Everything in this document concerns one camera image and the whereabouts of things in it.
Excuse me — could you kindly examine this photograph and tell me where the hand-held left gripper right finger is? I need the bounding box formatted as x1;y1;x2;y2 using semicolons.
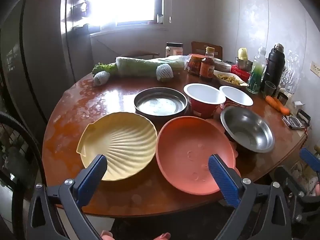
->
208;154;292;240

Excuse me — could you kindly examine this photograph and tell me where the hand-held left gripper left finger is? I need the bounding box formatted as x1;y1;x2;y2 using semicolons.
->
26;154;107;240

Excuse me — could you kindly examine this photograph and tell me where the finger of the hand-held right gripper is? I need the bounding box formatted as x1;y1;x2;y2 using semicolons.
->
300;148;320;172

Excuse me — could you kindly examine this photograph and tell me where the yellow shell-shaped plate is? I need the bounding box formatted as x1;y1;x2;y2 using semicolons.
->
76;112;157;181

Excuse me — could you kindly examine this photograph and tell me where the stainless steel bowl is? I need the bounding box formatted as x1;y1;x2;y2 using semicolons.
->
220;105;275;153

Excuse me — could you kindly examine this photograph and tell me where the red and white bowl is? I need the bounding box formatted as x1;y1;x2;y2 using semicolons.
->
184;83;227;119
219;86;254;109

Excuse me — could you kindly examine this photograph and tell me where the round steel pan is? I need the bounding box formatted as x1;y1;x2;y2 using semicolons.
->
134;87;188;123

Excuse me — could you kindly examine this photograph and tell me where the person's left hand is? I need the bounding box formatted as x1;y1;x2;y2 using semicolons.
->
100;231;172;240

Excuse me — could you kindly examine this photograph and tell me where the dark flat device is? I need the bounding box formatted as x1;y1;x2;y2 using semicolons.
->
282;115;305;130

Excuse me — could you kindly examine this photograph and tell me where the small steel cup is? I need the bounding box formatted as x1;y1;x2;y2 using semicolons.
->
277;92;289;105

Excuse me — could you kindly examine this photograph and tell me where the clear glass cup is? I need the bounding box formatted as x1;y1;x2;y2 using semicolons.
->
263;81;277;98

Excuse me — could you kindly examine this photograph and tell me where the clear plastic bag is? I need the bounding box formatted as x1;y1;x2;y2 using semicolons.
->
280;55;302;95

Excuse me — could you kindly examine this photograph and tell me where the fruit in white foam net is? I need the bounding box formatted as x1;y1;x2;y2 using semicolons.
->
156;64;173;82
94;71;110;87

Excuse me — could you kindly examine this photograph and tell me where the green liquid plastic bottle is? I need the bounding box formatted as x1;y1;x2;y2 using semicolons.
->
247;46;267;95

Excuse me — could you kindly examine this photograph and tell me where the black thermos flask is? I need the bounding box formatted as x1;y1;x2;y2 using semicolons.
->
261;44;285;90

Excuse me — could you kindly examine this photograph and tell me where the white dish of food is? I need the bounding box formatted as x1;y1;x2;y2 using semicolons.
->
213;70;250;88

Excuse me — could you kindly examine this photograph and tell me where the green leaf lettuce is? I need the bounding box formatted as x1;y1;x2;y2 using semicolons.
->
92;62;118;77

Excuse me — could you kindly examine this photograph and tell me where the red packet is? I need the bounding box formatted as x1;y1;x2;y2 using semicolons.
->
230;65;252;83

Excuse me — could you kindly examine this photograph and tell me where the brown sauce bottle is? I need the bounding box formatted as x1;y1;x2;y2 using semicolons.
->
199;46;215;82

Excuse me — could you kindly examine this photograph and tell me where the white ceramic bowl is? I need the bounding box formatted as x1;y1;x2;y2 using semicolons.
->
214;60;232;72

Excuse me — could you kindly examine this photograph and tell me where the napa cabbage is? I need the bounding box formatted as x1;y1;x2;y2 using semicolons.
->
115;56;187;78

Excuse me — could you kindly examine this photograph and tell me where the red-lidded sauce jar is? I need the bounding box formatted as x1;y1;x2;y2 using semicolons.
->
187;54;205;76

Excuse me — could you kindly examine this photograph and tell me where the grey refrigerator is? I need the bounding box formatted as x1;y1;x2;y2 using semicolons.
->
0;0;93;135

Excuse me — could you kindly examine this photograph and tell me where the wooden chair with slotted back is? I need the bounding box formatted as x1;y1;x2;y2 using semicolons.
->
191;41;223;60

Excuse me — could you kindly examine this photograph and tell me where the jar with black lid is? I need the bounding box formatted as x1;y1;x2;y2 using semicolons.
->
165;42;184;58

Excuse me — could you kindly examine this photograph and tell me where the window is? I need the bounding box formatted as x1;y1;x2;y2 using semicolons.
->
87;0;173;27

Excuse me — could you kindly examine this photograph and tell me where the wooden chair with curved rail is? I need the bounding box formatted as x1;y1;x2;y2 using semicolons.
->
117;51;160;58

